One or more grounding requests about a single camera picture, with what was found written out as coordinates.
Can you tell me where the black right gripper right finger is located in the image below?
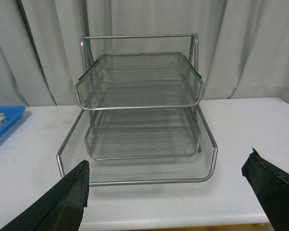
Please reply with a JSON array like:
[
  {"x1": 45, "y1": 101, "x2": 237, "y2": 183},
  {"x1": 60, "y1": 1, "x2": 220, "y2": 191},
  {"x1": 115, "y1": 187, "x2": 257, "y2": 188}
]
[{"x1": 241, "y1": 149, "x2": 289, "y2": 231}]

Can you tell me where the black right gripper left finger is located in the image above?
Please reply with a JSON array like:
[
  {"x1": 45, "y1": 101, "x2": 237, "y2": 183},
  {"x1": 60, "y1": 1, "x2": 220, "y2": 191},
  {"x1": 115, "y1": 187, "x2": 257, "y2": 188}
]
[{"x1": 1, "y1": 160, "x2": 90, "y2": 231}]

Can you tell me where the silver mesh letter rack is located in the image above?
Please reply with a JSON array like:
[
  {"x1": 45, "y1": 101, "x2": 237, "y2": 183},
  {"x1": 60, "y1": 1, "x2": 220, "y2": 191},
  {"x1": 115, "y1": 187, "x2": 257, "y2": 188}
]
[{"x1": 56, "y1": 33, "x2": 218, "y2": 186}]

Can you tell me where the blue plastic tray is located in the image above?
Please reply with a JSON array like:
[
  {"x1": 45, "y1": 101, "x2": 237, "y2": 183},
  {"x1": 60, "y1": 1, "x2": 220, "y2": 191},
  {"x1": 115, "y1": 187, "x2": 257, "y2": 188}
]
[{"x1": 0, "y1": 106, "x2": 26, "y2": 145}]

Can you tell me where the white curtain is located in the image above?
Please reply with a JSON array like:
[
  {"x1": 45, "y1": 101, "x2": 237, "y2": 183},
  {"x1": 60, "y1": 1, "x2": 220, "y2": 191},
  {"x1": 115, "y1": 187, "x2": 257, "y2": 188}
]
[{"x1": 0, "y1": 0, "x2": 289, "y2": 106}]

